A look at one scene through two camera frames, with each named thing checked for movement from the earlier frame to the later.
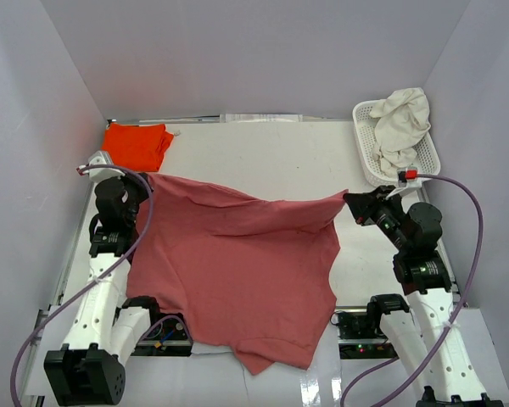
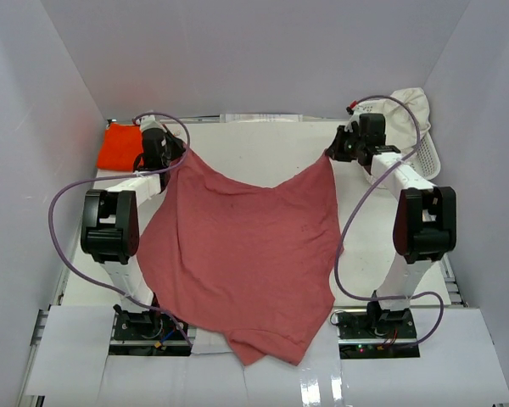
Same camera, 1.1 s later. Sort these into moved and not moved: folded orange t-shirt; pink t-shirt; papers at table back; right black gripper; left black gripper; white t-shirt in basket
Moved: left black gripper; pink t-shirt; right black gripper
Not moved: white t-shirt in basket; folded orange t-shirt; papers at table back
